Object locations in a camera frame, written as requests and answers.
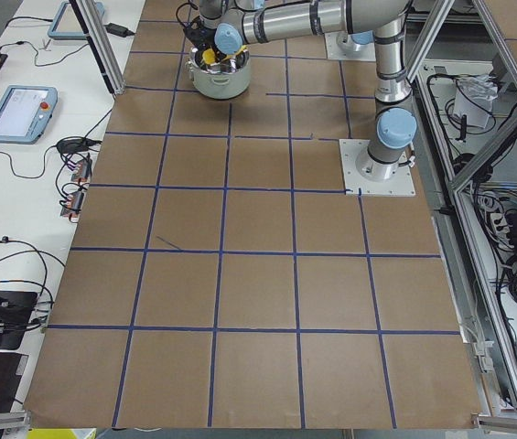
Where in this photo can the blue teach pendant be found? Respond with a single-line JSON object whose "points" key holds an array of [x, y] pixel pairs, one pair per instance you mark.
{"points": [[25, 112], [65, 25]]}

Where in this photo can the near blue teach pendant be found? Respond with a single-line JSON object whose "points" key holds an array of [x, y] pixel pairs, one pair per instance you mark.
{"points": [[25, 112]]}

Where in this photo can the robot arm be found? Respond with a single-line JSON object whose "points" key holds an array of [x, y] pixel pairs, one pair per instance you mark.
{"points": [[395, 125], [226, 26]]}

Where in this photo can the far blue teach pendant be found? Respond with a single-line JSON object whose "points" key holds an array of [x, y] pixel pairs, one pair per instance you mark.
{"points": [[65, 25]]}

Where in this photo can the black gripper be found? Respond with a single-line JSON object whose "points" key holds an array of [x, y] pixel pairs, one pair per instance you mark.
{"points": [[206, 42]]}

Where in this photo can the yellow corn cob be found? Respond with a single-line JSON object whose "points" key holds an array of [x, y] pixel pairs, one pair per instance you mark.
{"points": [[213, 56]]}

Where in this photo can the pale green electric pot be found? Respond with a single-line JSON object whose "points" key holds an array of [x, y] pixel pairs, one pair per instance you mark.
{"points": [[221, 81]]}

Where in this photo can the aluminium frame post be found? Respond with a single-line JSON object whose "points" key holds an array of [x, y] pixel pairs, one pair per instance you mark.
{"points": [[93, 29]]}

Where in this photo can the black power adapter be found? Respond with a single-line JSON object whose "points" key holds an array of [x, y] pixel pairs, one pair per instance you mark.
{"points": [[119, 30]]}

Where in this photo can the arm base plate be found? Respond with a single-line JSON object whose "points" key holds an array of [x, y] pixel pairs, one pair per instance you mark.
{"points": [[343, 46], [363, 176]]}

